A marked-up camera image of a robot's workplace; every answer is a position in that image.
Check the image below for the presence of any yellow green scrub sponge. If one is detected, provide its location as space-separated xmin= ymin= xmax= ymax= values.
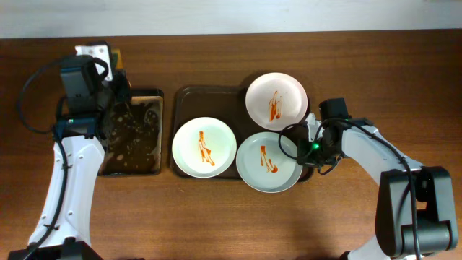
xmin=111 ymin=48 xmax=123 ymax=70

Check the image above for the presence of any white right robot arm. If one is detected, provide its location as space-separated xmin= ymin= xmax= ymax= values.
xmin=296 ymin=98 xmax=458 ymax=259

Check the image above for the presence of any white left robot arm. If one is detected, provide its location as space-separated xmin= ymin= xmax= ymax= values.
xmin=8 ymin=54 xmax=129 ymax=259

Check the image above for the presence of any dark brown serving tray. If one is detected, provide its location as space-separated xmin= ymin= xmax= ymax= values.
xmin=170 ymin=86 xmax=307 ymax=181

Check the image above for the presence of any white plate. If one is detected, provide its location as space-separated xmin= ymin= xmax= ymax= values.
xmin=172 ymin=117 xmax=237 ymax=178
xmin=245 ymin=72 xmax=308 ymax=131

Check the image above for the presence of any grey-white plate with ketchup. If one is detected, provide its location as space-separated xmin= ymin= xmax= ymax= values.
xmin=236 ymin=132 xmax=302 ymax=193

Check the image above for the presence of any black tray with soapy water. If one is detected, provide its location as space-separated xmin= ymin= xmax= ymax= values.
xmin=98 ymin=89 xmax=164 ymax=177

